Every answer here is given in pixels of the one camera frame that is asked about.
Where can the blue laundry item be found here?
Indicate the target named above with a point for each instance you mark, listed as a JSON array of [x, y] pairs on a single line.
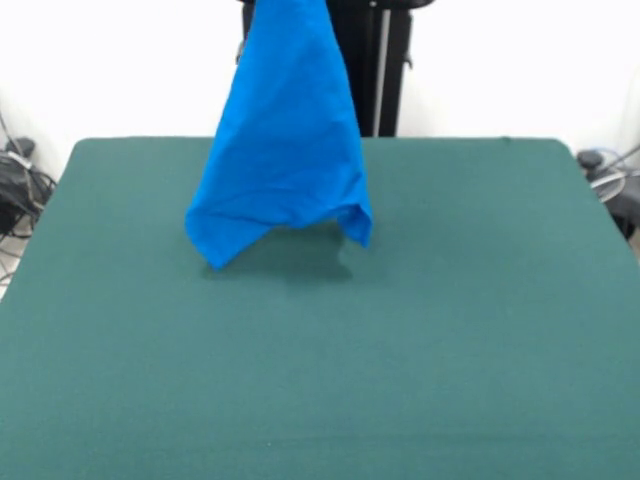
[[285, 150]]

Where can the dark green table cloth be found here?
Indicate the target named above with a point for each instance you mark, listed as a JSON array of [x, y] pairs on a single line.
[[200, 375]]

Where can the black equipment case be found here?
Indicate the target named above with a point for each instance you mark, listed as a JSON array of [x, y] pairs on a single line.
[[627, 210]]

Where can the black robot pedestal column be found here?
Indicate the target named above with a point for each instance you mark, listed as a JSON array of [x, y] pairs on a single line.
[[375, 75]]

